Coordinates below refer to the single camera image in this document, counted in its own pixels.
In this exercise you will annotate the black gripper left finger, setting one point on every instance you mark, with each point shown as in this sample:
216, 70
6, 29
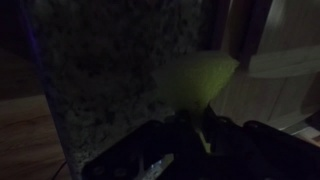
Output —
133, 153

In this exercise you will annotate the small wooden cutting board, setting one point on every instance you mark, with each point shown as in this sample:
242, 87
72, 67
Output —
283, 63

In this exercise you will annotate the large wooden cutting board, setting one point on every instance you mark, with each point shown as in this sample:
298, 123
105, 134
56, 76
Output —
260, 100

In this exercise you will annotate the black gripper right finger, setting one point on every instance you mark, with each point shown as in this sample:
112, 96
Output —
253, 150

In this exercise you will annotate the yellow sponge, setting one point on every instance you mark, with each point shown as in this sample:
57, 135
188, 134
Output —
196, 81

